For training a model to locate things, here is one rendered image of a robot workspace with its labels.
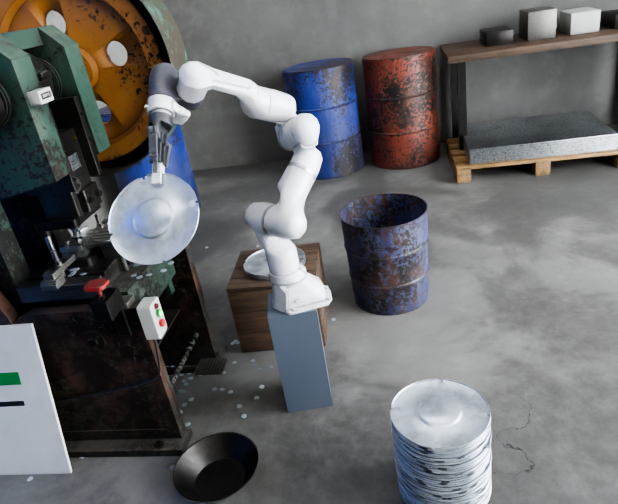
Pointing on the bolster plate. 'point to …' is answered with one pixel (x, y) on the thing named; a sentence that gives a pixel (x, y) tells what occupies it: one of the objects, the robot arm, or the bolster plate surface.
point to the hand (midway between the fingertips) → (158, 174)
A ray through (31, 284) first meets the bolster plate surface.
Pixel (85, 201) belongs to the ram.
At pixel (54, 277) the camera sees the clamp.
